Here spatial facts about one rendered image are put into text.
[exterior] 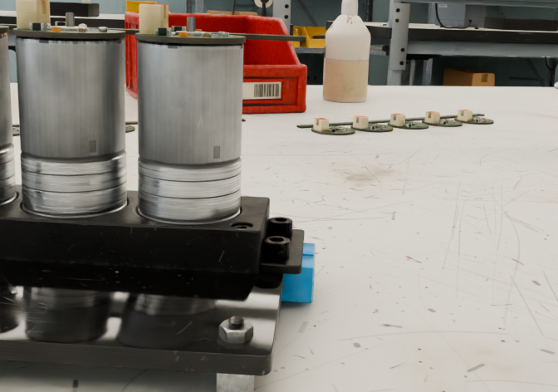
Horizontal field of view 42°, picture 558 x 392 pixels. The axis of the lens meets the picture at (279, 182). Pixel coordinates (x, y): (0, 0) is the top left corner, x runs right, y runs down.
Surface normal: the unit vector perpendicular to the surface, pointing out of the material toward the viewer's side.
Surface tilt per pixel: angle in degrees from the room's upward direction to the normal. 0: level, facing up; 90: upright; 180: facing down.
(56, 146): 90
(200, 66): 90
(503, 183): 0
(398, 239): 0
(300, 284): 90
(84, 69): 90
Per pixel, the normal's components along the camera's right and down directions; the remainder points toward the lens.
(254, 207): 0.04, -0.97
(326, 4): 0.25, 0.24
